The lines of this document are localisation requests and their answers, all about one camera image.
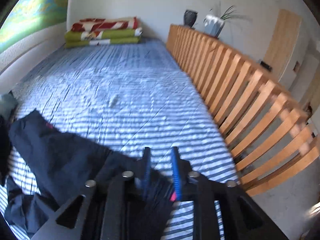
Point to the red white folded blanket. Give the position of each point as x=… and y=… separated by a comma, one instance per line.
x=102, y=24

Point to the small black box on rail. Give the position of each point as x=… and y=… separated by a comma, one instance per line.
x=266, y=66

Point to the blue white striped bed quilt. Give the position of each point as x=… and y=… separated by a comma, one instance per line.
x=125, y=97

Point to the pile of blue dark clothes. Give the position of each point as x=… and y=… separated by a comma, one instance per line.
x=7, y=104

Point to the white pot with green plant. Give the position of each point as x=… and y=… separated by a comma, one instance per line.
x=215, y=21

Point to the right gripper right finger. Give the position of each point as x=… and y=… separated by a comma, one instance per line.
x=180, y=168

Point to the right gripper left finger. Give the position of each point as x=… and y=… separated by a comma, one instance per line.
x=143, y=177

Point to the dark navy garment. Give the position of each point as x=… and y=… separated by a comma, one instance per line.
x=86, y=190

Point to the light wooden door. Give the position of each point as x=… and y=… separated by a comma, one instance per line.
x=283, y=41

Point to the colourful wall map hanging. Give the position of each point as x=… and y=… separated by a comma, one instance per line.
x=30, y=16

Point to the dark ceramic vase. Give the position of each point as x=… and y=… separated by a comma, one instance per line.
x=190, y=18

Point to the green folded blanket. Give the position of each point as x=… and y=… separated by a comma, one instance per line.
x=98, y=38

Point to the wooden slatted bed rail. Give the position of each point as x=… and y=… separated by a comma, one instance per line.
x=263, y=126

